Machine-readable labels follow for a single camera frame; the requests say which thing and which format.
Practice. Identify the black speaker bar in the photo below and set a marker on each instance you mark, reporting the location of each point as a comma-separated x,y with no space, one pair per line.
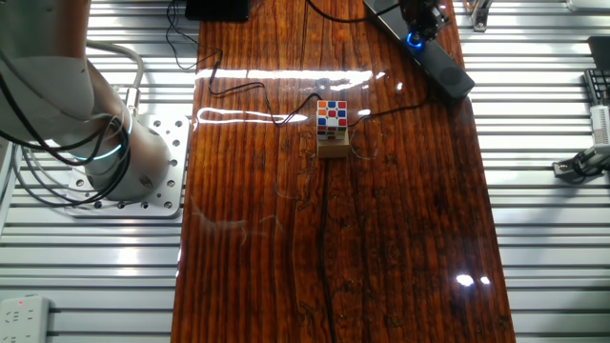
443,69

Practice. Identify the wood grain table board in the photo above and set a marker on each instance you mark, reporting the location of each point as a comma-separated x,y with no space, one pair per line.
381,228

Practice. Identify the blue ringed speaker knob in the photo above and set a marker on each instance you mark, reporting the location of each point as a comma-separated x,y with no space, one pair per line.
413,43

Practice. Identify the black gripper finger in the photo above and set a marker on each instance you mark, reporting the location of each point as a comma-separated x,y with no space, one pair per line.
413,29
434,26

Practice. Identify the white power strip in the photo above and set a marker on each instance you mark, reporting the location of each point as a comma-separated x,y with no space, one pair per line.
24,321

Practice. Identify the black clamp tool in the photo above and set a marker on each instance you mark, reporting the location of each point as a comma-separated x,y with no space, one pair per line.
579,167

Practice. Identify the black keyboard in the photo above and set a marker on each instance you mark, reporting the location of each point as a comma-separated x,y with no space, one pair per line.
598,86

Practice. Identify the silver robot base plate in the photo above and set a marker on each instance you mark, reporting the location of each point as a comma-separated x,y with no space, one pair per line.
171,167

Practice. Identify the black phone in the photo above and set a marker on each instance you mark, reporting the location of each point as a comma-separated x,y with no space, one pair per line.
217,9

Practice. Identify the Rubik's cube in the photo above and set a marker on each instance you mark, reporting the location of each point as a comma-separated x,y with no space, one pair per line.
332,116

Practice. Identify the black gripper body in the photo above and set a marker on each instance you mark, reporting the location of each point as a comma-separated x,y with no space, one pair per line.
421,9

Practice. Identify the black flat panel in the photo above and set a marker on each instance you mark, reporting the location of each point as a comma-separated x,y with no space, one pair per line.
600,52

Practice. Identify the small wooden block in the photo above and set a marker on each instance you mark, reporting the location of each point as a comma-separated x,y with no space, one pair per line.
333,148

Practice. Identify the silver ribbed camera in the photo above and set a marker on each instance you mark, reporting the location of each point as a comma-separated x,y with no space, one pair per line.
601,125

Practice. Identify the aluminium strut with bracket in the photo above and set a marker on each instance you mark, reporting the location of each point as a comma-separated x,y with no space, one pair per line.
480,16

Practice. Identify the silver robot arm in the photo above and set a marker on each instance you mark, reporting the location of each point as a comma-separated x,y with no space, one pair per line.
57,95

